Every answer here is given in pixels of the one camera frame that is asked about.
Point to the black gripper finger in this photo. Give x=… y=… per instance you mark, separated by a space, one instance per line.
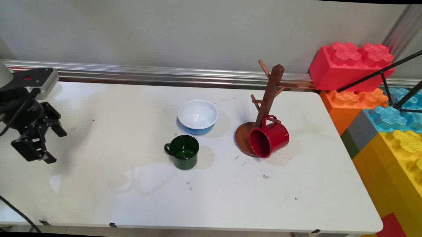
x=31 y=149
x=53 y=118

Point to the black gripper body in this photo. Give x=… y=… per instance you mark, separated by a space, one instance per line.
x=18 y=111

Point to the red enamel mug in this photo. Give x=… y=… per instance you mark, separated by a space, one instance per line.
x=271 y=138

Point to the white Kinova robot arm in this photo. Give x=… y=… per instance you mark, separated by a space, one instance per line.
x=3 y=76

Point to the dark green enamel mug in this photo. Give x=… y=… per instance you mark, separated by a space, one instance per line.
x=183 y=156

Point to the white and blue bowl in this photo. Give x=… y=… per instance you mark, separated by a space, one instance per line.
x=197 y=114

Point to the brown wooden mug tree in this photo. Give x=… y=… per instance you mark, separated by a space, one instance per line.
x=269 y=96

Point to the giant red toy brick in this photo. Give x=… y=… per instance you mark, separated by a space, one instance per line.
x=335 y=72

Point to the giant orange toy brick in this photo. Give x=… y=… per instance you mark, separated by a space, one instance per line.
x=341 y=110

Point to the giant dark green toy brick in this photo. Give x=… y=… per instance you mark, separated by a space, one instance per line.
x=349 y=144

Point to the giant grey toy brick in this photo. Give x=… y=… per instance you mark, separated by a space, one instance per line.
x=361 y=130

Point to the black tripod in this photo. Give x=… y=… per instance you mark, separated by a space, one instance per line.
x=374 y=74

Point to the giant blue toy brick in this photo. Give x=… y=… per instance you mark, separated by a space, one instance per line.
x=390 y=117

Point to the giant yellow toy brick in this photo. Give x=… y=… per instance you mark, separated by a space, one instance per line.
x=391 y=174

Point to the flat red toy block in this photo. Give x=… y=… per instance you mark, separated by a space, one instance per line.
x=393 y=230

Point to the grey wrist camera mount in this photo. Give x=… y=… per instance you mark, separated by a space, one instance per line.
x=42 y=78

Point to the aluminium rail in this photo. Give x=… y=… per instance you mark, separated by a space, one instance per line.
x=163 y=74

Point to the aluminium post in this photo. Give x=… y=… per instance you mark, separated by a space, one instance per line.
x=407 y=23

